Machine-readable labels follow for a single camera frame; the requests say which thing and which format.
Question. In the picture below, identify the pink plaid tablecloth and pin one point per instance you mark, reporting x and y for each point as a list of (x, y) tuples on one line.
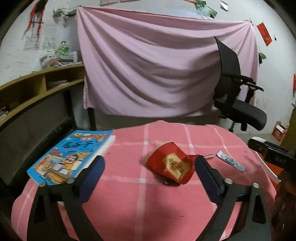
[(131, 202)]

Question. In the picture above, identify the pink hanging bedsheet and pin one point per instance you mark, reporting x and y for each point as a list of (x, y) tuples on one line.
[(157, 66)]

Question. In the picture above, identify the red tassel wall ornament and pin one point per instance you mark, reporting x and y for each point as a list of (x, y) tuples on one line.
[(36, 17)]

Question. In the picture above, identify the red diamond paper decoration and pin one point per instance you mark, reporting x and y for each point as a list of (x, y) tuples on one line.
[(264, 33)]

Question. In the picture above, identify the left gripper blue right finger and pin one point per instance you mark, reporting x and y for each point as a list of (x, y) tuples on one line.
[(252, 221)]

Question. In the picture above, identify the small blue white sachet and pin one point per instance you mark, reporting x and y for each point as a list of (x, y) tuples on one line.
[(230, 161)]

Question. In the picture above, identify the green candy jar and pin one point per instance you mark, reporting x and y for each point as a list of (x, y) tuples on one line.
[(63, 49)]

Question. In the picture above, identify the stack of books on shelf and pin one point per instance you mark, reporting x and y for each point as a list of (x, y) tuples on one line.
[(50, 60)]

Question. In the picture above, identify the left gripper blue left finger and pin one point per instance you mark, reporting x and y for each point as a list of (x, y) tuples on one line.
[(45, 221)]

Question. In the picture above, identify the small cardboard box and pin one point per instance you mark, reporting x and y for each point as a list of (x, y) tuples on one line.
[(279, 131)]

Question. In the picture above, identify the wooden wall shelf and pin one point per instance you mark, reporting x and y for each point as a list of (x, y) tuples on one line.
[(22, 93)]

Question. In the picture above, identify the person's right hand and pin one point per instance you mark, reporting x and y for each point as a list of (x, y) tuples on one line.
[(283, 219)]

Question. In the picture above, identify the blue cartoon cover book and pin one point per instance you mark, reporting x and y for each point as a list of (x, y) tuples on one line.
[(70, 156)]

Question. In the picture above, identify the green photo cards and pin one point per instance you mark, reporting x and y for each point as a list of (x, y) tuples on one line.
[(205, 10)]

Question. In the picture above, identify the black mesh office chair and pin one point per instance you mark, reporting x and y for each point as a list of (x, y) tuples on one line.
[(234, 91)]

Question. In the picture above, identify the orange trash bin white rim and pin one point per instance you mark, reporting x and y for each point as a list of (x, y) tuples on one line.
[(272, 170)]

